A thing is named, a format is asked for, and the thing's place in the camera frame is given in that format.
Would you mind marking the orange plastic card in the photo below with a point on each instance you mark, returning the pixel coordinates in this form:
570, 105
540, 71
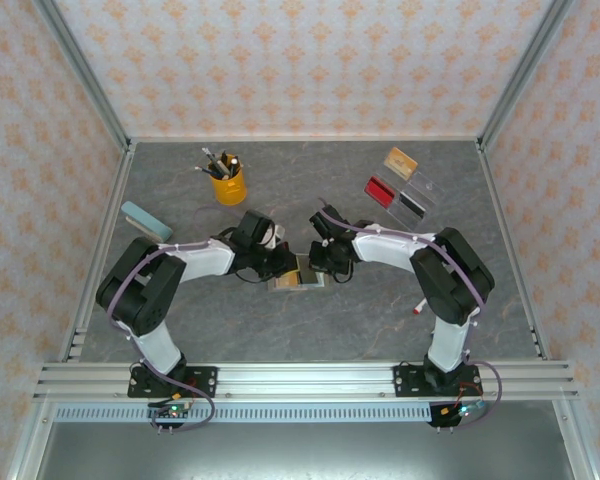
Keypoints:
290, 280

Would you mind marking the beige leather card holder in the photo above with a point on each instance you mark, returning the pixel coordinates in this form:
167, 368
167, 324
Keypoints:
310, 286

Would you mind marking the clear acrylic card stand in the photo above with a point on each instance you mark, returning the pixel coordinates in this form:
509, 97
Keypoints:
425, 187

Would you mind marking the gold card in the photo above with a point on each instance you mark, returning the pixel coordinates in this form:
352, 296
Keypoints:
401, 162

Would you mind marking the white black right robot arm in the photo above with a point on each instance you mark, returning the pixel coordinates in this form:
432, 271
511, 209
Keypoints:
385, 250

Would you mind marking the red card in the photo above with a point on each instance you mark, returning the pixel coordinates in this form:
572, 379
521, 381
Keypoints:
379, 191

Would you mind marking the black card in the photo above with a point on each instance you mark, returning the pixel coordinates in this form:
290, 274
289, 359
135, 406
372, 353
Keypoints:
412, 205

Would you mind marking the yellow pen cup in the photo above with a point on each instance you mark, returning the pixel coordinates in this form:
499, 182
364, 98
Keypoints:
229, 190

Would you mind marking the red whiteboard marker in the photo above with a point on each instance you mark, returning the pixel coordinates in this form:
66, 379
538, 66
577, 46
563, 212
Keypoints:
419, 307

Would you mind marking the beige flat stick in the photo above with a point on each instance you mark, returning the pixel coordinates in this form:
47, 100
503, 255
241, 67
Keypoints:
225, 162

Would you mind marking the black pen silver tip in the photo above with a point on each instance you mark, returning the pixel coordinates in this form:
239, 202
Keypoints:
211, 157

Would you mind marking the light blue whiteboard eraser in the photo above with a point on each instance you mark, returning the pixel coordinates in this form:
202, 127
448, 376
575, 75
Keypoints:
147, 219

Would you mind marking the aluminium mounting beam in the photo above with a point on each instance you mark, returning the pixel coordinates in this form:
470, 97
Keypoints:
305, 380

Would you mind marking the small circuit board green light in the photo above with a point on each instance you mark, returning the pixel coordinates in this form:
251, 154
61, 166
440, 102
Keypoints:
460, 412
172, 412

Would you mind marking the grey metal panel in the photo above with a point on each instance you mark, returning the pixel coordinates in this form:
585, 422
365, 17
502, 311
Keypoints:
300, 455

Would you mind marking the aluminium table edge rail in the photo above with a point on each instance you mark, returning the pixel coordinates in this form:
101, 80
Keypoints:
102, 235
305, 138
517, 260

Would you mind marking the aluminium frame post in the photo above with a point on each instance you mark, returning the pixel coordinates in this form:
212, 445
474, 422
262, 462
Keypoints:
80, 67
526, 67

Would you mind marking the aluminium frame leg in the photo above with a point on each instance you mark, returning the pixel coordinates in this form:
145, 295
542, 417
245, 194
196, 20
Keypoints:
27, 450
577, 450

